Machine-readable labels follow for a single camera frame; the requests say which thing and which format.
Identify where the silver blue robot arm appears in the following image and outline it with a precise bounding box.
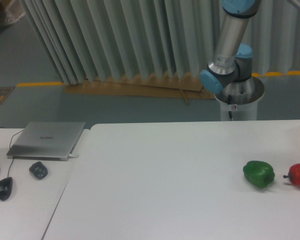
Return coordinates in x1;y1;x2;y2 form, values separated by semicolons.
200;0;300;94

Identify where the white usb plug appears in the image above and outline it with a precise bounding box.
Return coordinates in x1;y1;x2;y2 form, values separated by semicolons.
68;154;79;159

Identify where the silver closed laptop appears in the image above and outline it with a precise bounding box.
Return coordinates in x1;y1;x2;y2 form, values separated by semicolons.
6;121;85;161

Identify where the pale green curtain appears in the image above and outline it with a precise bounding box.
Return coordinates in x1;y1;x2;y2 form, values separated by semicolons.
21;0;300;85

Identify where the black earbuds case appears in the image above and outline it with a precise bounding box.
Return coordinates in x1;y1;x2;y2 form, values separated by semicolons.
29;161;49;180

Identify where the green bell pepper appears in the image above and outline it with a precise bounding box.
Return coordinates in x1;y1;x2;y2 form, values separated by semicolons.
242;160;275;189

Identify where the black computer mouse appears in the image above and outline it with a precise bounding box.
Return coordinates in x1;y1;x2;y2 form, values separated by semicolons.
0;177;13;201

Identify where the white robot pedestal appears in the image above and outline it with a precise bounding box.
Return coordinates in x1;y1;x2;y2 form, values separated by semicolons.
215;76;265;121

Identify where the black mouse cable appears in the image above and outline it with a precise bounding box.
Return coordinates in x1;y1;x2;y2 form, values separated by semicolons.
6;129;25;178

